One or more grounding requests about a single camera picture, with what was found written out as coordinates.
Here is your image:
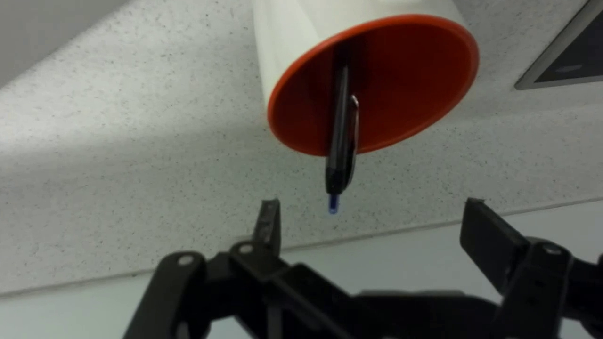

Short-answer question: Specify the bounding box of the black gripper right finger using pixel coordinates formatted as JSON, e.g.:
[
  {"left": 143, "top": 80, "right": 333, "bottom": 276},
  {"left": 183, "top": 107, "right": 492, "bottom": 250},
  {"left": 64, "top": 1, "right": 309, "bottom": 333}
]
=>
[{"left": 460, "top": 197, "right": 603, "bottom": 339}]

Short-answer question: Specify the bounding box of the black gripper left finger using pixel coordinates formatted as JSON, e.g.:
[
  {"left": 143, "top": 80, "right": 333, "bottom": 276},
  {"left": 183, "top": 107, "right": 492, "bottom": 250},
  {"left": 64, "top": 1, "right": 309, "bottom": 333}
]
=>
[{"left": 124, "top": 199, "right": 352, "bottom": 339}]

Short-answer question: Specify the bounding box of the black pen blue tip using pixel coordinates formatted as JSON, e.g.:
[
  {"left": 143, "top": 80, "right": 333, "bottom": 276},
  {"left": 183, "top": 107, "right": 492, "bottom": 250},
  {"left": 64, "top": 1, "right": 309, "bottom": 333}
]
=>
[{"left": 326, "top": 43, "right": 360, "bottom": 214}]

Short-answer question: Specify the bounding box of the white mug orange interior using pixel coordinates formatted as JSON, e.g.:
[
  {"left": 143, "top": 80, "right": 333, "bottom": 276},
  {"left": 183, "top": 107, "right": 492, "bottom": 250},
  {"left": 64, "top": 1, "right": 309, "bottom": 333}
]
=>
[{"left": 250, "top": 0, "right": 478, "bottom": 156}]

